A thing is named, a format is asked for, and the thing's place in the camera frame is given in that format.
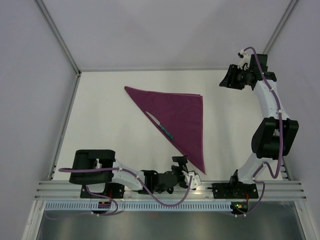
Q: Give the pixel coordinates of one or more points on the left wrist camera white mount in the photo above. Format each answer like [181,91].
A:
[192,179]

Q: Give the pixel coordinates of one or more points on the aluminium frame post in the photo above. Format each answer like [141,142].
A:
[57,35]
[272,19]

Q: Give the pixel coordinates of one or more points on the aluminium frame post right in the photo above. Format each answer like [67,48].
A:
[272,19]

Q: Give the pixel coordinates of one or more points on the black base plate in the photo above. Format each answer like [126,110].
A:
[112,190]
[222,191]

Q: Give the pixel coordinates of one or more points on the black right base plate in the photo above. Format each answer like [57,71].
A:
[222,191]

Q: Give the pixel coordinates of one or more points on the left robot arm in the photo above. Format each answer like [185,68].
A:
[93,167]

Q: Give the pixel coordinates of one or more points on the green handled knife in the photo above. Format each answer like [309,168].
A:
[160,126]

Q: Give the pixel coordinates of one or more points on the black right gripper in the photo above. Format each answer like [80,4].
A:
[233,70]

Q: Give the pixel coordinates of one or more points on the white slotted cable duct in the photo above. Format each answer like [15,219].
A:
[188,206]

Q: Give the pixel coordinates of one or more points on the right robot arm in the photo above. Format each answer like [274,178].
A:
[276,133]

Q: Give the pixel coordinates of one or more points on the purple cloth napkin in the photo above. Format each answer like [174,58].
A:
[182,114]

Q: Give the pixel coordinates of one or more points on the aluminium front rail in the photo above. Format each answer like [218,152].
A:
[275,190]

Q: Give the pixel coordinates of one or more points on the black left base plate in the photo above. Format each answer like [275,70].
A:
[112,190]

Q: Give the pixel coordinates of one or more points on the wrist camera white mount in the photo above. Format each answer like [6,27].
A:
[192,179]
[245,58]

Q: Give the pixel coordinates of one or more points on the aluminium frame post left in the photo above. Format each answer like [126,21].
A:
[57,35]

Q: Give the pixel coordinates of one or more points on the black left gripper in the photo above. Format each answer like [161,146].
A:
[182,161]

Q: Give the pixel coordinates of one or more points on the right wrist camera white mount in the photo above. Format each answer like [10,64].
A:
[245,58]

